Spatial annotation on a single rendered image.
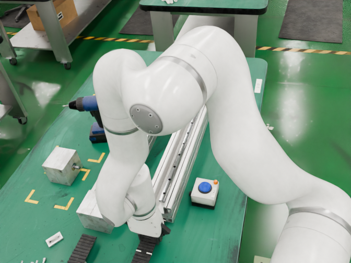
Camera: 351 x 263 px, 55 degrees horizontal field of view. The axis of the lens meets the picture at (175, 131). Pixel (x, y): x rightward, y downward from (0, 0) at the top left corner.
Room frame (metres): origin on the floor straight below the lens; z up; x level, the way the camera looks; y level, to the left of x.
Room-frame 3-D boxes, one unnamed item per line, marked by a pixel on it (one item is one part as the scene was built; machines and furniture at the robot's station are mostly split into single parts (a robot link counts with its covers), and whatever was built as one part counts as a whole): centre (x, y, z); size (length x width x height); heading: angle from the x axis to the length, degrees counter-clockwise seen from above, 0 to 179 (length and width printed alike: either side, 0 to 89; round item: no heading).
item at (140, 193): (0.55, 0.12, 1.06); 0.09 x 0.08 x 0.13; 139
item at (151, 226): (0.55, 0.12, 0.92); 0.10 x 0.07 x 0.11; 68
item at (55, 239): (0.60, 0.44, 0.78); 0.05 x 0.03 x 0.01; 123
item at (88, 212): (0.65, 0.27, 0.83); 0.12 x 0.09 x 0.10; 68
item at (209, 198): (0.69, -0.07, 0.81); 0.10 x 0.08 x 0.06; 68
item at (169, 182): (1.00, -0.06, 0.82); 0.80 x 0.10 x 0.09; 158
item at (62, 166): (0.88, 0.43, 0.83); 0.11 x 0.10 x 0.10; 68
